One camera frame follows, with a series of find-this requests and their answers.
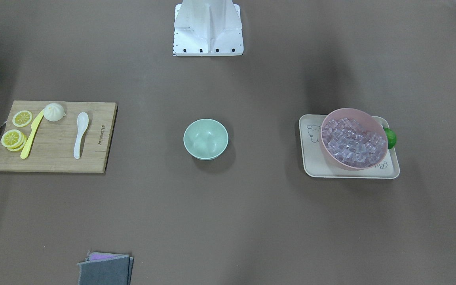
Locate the clear ice cubes pile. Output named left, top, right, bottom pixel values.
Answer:
left=321, top=117, right=388, bottom=168

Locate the white ceramic spoon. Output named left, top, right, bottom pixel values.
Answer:
left=74, top=112, right=89, bottom=160

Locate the mint green bowl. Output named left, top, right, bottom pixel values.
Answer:
left=183, top=118, right=229, bottom=161

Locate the pink bowl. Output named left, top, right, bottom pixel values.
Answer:
left=320, top=108, right=387, bottom=170

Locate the beige plastic tray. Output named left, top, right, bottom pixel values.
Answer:
left=298, top=115, right=400, bottom=180

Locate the green lime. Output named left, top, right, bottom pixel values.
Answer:
left=383, top=127, right=397, bottom=150

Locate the grey folded cloth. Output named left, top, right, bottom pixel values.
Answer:
left=77, top=254, right=134, bottom=285

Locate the purple cloth underneath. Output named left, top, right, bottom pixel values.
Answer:
left=85, top=252, right=124, bottom=261

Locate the white steamed bun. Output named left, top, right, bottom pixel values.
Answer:
left=43, top=103, right=66, bottom=122

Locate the yellow plastic knife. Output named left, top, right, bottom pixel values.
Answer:
left=20, top=109, right=45, bottom=159

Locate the lemon slice bottom stacked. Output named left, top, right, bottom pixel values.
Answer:
left=7, top=135, right=27, bottom=152

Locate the lemon slice upper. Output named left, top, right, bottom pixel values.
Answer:
left=12, top=110, right=33, bottom=127

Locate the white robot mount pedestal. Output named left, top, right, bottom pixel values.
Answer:
left=173, top=0, right=244, bottom=57

